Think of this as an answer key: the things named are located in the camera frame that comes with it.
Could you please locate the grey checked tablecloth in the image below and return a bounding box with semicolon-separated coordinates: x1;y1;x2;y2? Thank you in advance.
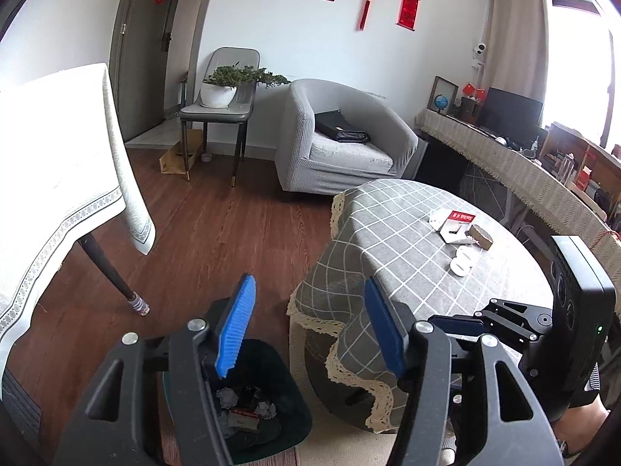
286;179;556;433

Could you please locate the grey dining chair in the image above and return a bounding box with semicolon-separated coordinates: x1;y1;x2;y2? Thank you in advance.
179;47;263;188

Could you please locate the black monitor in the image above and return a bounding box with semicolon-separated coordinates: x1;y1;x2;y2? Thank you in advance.
478;87;544;146

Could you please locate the black table leg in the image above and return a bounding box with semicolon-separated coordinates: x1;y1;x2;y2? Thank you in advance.
78;233;151;318

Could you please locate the table with white cloth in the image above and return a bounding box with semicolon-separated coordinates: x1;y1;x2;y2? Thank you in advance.
0;63;157;379

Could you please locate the beige curtain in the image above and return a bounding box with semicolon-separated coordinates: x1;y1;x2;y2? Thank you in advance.
478;0;554;122

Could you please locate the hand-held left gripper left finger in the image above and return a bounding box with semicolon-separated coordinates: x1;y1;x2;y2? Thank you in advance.
53;273;258;466

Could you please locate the grey armchair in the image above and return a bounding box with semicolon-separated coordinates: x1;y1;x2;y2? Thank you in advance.
275;79;419;194

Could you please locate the beige floor rug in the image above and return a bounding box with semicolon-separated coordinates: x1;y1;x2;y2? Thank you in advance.
272;320;461;466

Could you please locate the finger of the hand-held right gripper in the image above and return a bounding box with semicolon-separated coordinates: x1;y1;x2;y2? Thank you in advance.
427;315;496;339
485;298;555;346

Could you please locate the small brown cardboard piece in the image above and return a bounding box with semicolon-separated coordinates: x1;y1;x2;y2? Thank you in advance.
468;224;494;249

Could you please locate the brown cardboard box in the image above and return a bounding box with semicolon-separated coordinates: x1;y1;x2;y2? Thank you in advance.
160;129;203;176

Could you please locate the dark picture frame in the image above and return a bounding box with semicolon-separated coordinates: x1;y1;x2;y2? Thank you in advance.
431;76;459;116

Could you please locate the black bag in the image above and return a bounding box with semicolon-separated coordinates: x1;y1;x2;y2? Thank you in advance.
314;111;371;145

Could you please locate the black cabinet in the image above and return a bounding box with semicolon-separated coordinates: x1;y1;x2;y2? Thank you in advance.
415;129;469;192

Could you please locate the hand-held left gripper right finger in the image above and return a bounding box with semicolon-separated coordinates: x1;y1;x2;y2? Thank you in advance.
364;278;566;466

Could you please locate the grey door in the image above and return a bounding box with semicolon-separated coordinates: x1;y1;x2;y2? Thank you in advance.
109;0;190;141

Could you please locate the dark trash bin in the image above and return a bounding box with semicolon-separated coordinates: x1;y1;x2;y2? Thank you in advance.
162;337;314;464

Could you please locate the grey ribbed mat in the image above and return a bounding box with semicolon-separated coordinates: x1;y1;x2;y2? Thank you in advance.
0;369;42;442

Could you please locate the wooden desk shelf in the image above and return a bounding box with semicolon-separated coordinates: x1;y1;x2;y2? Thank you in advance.
538;122;621;219

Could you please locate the long desk with beige runner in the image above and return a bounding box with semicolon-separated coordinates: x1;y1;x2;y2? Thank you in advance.
415;108;621;263

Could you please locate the person's right forearm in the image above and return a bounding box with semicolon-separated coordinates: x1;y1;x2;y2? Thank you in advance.
553;364;613;458

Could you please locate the potted green plant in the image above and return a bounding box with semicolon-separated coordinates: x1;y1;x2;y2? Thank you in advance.
200;63;292;109

